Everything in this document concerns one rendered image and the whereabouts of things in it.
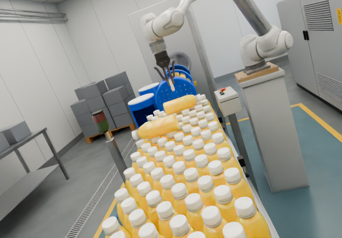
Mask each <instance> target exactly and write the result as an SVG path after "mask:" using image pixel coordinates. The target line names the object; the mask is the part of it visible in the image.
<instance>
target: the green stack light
mask: <svg viewBox="0 0 342 238"><path fill-rule="evenodd" d="M95 125H96V127H97V129H98V131H99V132H100V133H101V132H104V131H106V130H108V129H110V128H111V126H110V124H109V121H108V119H106V120H104V121H102V122H100V123H95Z"/></svg>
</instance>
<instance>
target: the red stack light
mask: <svg viewBox="0 0 342 238"><path fill-rule="evenodd" d="M92 117H93V120H94V122H95V123H100V122H102V121H104V120H106V119H107V117H106V115H105V112H102V113H101V114H99V115H96V116H92Z"/></svg>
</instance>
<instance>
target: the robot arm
mask: <svg viewBox="0 0 342 238"><path fill-rule="evenodd" d="M194 1H196V0H181V1H180V4H179V6H178V7H177V8H169V9H168V10H166V11H164V12H163V13H161V14H160V15H159V16H158V17H157V16H156V15H155V14H154V13H147V14H145V15H144V16H142V17H141V19H140V24H141V28H142V32H143V34H144V37H145V39H146V40H147V42H148V44H149V47H150V49H151V51H152V53H155V54H154V56H155V59H156V66H155V67H154V69H155V70H157V72H158V73H159V75H160V76H161V78H162V79H163V81H167V83H168V85H169V86H171V89H172V91H175V88H174V86H173V85H174V84H175V82H174V80H173V78H174V77H175V67H174V62H175V61H174V60H171V59H170V58H169V57H168V54H167V51H166V50H165V49H166V45H165V42H164V38H163V37H164V36H169V35H171V34H173V33H175V32H177V31H178V30H180V29H181V27H182V26H183V24H184V16H185V14H186V13H187V11H188V9H189V6H190V4H191V3H192V2H194ZM233 1H234V3H235V4H236V5H237V7H238V8H239V10H240V11H241V13H242V14H243V15H244V17H245V18H246V20H247V21H248V22H249V24H250V25H251V27H252V28H253V30H254V31H255V32H256V34H257V35H255V34H250V35H248V36H246V37H244V38H242V39H241V40H240V44H239V49H240V54H241V58H242V61H243V63H244V66H245V70H244V71H243V73H246V74H247V75H251V74H253V73H256V72H259V71H261V70H264V69H267V68H270V67H271V65H267V64H266V62H265V58H272V57H276V56H280V55H282V54H284V53H286V52H287V51H288V50H289V49H290V48H291V47H292V46H293V37H292V35H291V34H290V33H289V32H287V31H282V30H281V29H279V28H278V27H277V26H275V25H270V24H269V22H268V21H267V19H266V18H265V16H264V15H263V13H262V12H261V10H260V9H259V7H258V6H257V4H256V3H255V1H254V0H233ZM170 61H171V63H172V69H173V76H172V74H171V71H170V69H169V63H170ZM158 66H159V67H161V68H162V70H163V72H164V75H165V78H164V76H163V75H162V73H161V72H160V70H159V69H158ZM165 67H166V68H167V70H168V73H169V76H170V79H168V76H167V74H166V71H165Z"/></svg>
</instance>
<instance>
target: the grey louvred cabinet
mask: <svg viewBox="0 0 342 238"><path fill-rule="evenodd" d="M276 6H277V10H278V15H279V19H280V24H281V28H282V31H287V32H289V33H290V34H291V35H292V37H293V46H292V47H291V48H290V49H289V50H288V51H287V53H288V58H289V62H290V67H291V71H292V76H293V80H294V81H295V82H296V83H297V86H298V87H300V88H301V89H303V90H304V91H306V92H308V93H309V94H311V95H312V96H314V97H315V98H317V99H318V100H320V101H321V102H323V103H325V104H326V105H328V106H329V107H331V108H333V109H334V110H336V111H337V112H339V113H340V114H342V0H283V1H280V2H278V3H277V4H276Z"/></svg>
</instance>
